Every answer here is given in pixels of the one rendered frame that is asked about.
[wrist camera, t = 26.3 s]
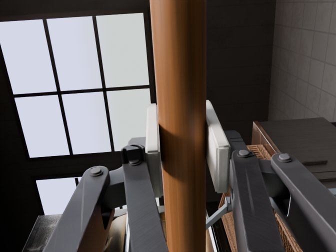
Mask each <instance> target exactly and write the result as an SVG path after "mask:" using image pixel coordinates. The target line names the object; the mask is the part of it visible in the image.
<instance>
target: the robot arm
mask: <svg viewBox="0 0 336 252"><path fill-rule="evenodd" d="M120 153H121V160H122V167H120V168H118V169H116V170H112V171H109V169H108V168H107V167H105V166H94V167H91V168H89V169H87V170H86V171H85V172H84V174H83V176H82V177H81V179H80V181H79V183H78V185H77V187H76V189H75V191H74V193H73V194H72V196H71V198H70V200H69V202H68V204H67V206H66V208H65V210H64V212H63V213H62V215H61V217H60V219H59V221H58V223H57V225H56V227H55V229H54V230H53V232H52V234H51V236H50V238H49V240H48V242H47V244H46V246H45V248H44V249H43V251H42V252H103V251H104V247H105V244H106V241H107V237H108V234H109V231H110V227H111V224H112V221H113V217H114V214H115V208H118V207H122V206H125V205H126V206H127V215H128V225H129V234H130V243H131V252H169V250H168V246H167V242H166V238H165V234H164V230H163V226H162V222H161V218H160V214H159V210H158V205H157V201H156V198H161V196H163V179H162V160H161V147H160V133H159V120H158V106H157V105H156V103H151V104H148V105H147V116H146V136H144V137H132V138H131V139H130V140H129V141H128V144H127V145H126V146H124V147H123V148H122V149H121V150H120ZM206 160H207V163H208V167H209V171H210V174H211V178H212V182H213V185H214V189H215V191H216V192H217V193H227V192H228V191H229V184H230V205H232V213H233V221H234V229H235V237H236V245H237V252H286V250H285V247H284V244H283V241H282V237H281V234H280V231H279V227H278V224H277V221H276V218H275V214H274V211H273V208H274V210H275V211H276V213H277V214H278V216H279V217H280V219H281V220H282V222H283V223H284V225H285V226H286V228H287V229H288V231H289V232H290V233H291V235H292V236H293V238H294V239H295V241H296V242H297V244H298V245H299V247H300V248H301V250H302V251H303V252H336V196H334V195H333V194H332V193H331V192H330V191H329V190H328V189H327V188H326V187H325V186H324V185H323V184H322V183H321V182H320V181H319V180H318V179H317V178H316V177H315V176H314V175H313V174H312V173H311V172H310V171H309V170H308V169H307V168H306V167H305V166H304V165H303V164H302V163H301V162H300V161H299V160H298V159H297V158H296V157H295V156H293V155H291V154H288V153H276V154H274V155H272V157H271V160H267V159H260V158H257V155H256V154H255V153H254V152H253V151H251V150H248V148H247V146H246V144H245V143H244V141H243V139H242V137H241V135H240V134H239V133H238V132H237V131H235V130H224V131H223V128H222V126H221V124H220V122H219V119H218V117H217V115H216V113H215V110H214V108H213V106H212V104H211V102H210V101H209V100H206Z"/></svg>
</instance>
